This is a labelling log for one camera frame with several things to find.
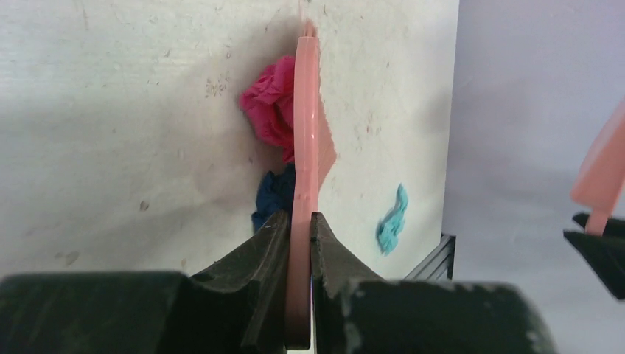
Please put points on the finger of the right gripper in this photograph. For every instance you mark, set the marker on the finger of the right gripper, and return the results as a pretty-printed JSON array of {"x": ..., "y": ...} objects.
[{"x": 604, "y": 254}]

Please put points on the magenta paper scrap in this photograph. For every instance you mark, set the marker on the magenta paper scrap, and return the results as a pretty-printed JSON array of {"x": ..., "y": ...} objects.
[{"x": 269, "y": 105}]

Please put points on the cyan paper scrap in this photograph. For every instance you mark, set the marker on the cyan paper scrap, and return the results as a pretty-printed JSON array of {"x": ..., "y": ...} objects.
[{"x": 389, "y": 228}]

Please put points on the dark blue paper scrap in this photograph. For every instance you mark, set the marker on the dark blue paper scrap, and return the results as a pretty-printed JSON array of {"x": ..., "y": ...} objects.
[{"x": 275, "y": 193}]

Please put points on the pink plastic hand brush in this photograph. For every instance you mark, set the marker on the pink plastic hand brush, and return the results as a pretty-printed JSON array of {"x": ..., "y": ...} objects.
[{"x": 306, "y": 117}]

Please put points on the pink plastic dustpan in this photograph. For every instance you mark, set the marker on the pink plastic dustpan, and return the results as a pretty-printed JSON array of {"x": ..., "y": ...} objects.
[{"x": 600, "y": 180}]

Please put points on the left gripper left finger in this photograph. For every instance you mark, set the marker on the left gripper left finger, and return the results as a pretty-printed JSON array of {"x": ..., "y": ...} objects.
[{"x": 236, "y": 305}]

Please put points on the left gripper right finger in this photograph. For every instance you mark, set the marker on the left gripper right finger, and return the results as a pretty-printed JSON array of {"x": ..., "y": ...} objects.
[{"x": 357, "y": 311}]

